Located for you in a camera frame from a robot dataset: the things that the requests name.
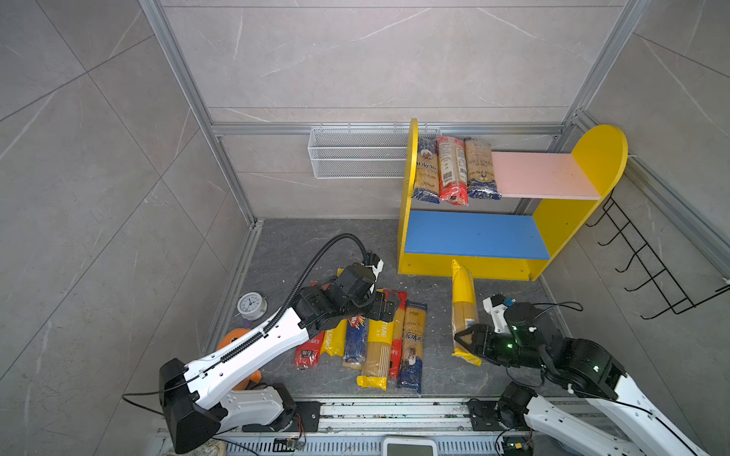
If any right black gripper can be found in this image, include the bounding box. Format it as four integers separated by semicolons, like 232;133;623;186
452;322;549;372

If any yellow end spaghetti bag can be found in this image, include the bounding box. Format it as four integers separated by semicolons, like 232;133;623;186
452;260;479;336

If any dark blue end spaghetti bag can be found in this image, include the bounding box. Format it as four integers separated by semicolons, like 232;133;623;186
464;138;501;201

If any blue Sankara spaghetti bag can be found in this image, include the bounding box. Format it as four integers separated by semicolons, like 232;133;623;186
413;138;440;204

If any red label spaghetti bag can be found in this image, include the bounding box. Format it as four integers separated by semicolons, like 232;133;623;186
436;136;469;206

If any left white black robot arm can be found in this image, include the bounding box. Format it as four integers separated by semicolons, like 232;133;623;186
158;260;397;454

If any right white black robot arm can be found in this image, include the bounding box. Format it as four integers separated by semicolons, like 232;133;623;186
454;302;705;455

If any yellow pink blue wooden shelf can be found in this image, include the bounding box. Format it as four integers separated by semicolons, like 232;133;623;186
397;121;628;280

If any yellow label spaghetti bag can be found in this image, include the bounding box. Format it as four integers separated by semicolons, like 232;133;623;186
320;267;349;358

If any blue Barilla spaghetti box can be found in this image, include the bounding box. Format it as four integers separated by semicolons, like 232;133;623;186
342;317;369;370

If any white analog alarm clock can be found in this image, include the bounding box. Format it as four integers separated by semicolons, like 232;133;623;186
237;292;268;321

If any yellow Pastatime spaghetti bag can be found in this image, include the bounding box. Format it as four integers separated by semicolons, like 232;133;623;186
357;320;395;391

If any thin red spaghetti bag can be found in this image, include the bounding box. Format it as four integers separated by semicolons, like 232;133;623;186
386;291;408;380

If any orange plush toy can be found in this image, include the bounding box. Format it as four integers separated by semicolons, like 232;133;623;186
217;327;263;391

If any blue trim spaghetti bag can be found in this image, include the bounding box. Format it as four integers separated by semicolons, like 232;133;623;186
398;301;428;394

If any white digital scale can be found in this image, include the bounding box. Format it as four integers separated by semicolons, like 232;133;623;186
382;436;438;456

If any left black cable conduit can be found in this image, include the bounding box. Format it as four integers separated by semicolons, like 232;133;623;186
219;233;369;363

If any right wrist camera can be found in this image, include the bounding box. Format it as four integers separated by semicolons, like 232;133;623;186
482;294;509;334

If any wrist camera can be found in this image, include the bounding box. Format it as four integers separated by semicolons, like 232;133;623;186
482;294;509;334
363;252;384;279

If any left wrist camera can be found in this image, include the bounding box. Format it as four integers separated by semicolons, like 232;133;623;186
363;252;384;279

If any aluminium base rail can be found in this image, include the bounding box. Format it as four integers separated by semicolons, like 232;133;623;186
153;397;628;456

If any black wire hook rack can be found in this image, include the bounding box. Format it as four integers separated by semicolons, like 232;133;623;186
586;191;729;321

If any white wire mesh basket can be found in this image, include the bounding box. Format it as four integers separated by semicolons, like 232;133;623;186
307;127;441;180

